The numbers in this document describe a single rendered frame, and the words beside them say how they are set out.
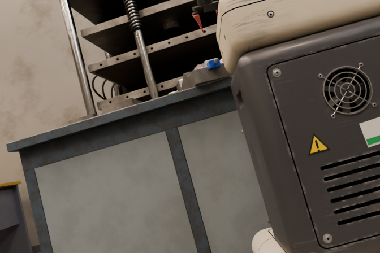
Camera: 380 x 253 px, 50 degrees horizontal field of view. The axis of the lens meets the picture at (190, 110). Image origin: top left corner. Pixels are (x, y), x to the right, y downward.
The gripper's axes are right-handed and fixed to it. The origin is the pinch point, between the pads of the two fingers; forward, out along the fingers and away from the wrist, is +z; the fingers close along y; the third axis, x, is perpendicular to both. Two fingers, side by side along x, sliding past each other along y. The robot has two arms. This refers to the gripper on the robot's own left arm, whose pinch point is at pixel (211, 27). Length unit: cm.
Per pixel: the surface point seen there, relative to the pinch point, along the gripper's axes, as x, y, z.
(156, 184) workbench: 11, 37, 53
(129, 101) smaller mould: -20, 41, 25
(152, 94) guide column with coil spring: -82, 35, 41
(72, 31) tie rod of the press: -108, 75, -5
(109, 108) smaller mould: -21, 51, 26
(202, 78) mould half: 7.1, 8.3, 16.5
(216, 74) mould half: 6.0, 2.6, 16.6
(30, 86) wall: -316, 189, 57
